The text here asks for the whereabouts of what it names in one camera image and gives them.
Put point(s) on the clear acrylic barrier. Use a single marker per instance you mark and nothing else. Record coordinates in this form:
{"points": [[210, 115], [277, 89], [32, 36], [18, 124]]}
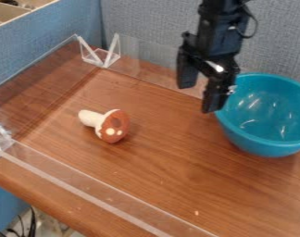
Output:
{"points": [[173, 180]]}

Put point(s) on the blue plastic bowl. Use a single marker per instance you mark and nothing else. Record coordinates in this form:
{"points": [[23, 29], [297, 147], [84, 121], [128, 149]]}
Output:
{"points": [[259, 118]]}

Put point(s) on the wooden shelf box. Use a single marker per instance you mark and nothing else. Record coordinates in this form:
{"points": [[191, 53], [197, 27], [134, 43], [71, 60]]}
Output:
{"points": [[14, 9]]}

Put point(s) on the white brown toy mushroom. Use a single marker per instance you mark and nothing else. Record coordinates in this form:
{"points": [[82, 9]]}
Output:
{"points": [[110, 126]]}

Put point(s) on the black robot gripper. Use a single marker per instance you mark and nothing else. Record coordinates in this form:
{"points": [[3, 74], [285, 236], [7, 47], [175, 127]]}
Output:
{"points": [[215, 42]]}

